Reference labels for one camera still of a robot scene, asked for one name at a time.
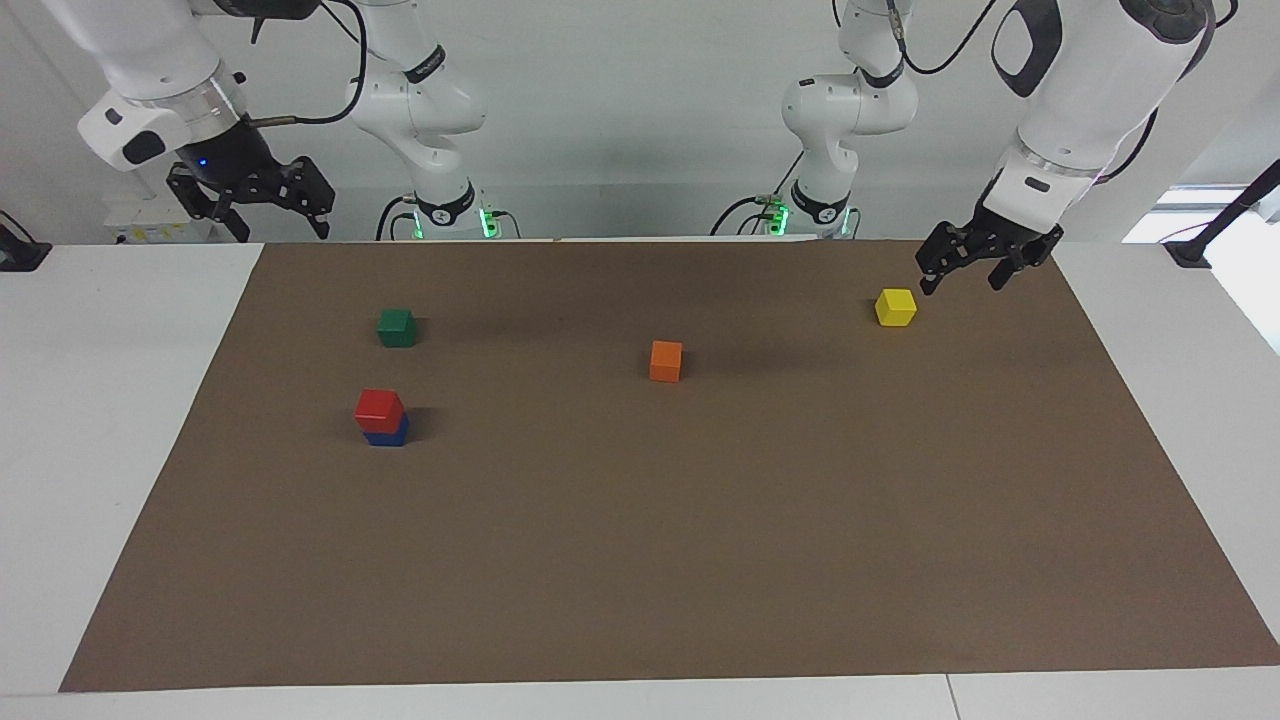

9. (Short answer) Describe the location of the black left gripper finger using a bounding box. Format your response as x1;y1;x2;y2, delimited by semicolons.
990;225;1064;292
915;222;979;296

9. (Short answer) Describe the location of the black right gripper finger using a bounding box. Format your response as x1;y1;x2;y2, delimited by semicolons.
285;156;336;239
167;170;251;244

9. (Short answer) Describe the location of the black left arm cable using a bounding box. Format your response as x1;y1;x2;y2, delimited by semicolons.
885;0;1001;76

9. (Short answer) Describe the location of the red cube block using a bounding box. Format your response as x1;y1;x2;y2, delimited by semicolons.
354;389;406;434

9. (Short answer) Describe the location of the white wall box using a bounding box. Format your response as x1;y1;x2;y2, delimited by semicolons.
105;195;231;244

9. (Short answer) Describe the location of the black slanted camera stand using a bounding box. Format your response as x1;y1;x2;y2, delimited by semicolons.
1165;160;1280;269

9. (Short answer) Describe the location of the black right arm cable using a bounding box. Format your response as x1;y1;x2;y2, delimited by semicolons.
250;0;368;128

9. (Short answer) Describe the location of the black left base cable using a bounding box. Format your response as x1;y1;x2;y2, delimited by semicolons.
710;150;806;238

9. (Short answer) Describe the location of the brown table mat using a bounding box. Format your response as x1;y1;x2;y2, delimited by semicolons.
58;238;1280;693

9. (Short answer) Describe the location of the black table clamp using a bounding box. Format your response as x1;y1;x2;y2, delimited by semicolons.
0;210;53;273

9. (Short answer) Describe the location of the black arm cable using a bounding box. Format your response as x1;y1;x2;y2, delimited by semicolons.
885;0;1001;76
250;0;368;128

